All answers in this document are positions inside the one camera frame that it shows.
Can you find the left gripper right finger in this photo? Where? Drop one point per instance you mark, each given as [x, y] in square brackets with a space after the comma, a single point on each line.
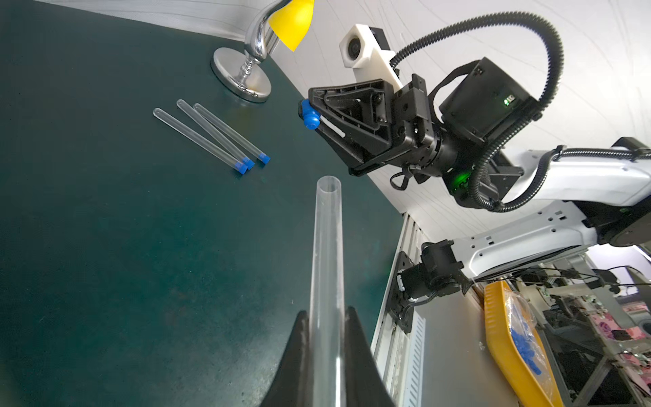
[364, 386]

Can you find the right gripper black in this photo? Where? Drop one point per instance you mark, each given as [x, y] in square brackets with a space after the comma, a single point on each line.
[423, 145]

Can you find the clear test tube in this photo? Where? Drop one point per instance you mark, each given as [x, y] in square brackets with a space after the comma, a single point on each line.
[327, 311]
[229, 131]
[189, 133]
[211, 130]

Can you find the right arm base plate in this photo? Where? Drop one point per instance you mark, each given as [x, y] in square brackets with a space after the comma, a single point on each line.
[402, 293]

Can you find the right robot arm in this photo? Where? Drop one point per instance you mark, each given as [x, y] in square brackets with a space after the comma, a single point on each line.
[593, 196]

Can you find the green table mat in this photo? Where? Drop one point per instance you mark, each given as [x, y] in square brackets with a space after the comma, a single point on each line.
[137, 269]

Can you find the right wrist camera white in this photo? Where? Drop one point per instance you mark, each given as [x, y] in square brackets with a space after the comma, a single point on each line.
[365, 50]

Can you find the white slotted cable duct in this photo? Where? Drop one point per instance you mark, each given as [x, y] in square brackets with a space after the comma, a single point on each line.
[413, 382]

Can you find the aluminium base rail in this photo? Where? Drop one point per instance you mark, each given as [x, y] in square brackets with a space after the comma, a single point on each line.
[389, 344]

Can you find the yellow tray with stoppers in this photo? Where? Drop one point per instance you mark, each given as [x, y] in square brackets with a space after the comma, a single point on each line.
[516, 346]

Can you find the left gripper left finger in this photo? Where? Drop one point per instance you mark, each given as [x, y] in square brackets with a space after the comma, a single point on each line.
[289, 386]

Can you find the chrome cup holder stand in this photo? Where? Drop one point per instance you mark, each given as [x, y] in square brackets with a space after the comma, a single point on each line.
[240, 72]

